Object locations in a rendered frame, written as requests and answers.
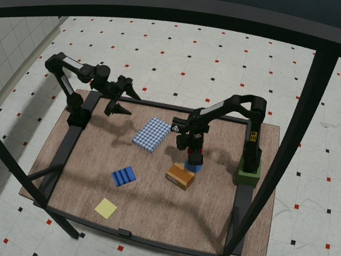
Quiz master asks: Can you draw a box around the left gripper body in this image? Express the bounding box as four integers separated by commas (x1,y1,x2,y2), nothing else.
101,77,133,117

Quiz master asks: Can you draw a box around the white tiled wall panel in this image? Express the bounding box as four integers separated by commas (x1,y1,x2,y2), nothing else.
0,17,61,107

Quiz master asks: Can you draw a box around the blue round coaster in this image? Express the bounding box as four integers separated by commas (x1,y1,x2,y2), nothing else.
184,159,202,173

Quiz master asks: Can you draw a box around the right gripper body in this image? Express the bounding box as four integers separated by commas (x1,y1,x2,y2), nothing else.
188,137,204,166

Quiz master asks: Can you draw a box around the yellow sticky-note pad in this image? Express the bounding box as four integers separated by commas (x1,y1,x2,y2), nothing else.
95,198,118,219

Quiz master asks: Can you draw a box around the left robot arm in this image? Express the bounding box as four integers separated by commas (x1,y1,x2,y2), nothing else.
45,52,127,121

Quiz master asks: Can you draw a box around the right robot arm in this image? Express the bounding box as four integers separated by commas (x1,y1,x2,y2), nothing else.
170,94,267,174

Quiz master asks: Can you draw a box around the tan cardboard box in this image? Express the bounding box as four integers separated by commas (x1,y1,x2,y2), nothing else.
166,162,195,191

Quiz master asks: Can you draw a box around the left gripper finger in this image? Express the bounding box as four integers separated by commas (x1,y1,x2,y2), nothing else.
112,103,132,115
126,83,141,101

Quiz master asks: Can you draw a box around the red cup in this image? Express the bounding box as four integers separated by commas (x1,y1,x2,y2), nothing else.
187,148,203,155

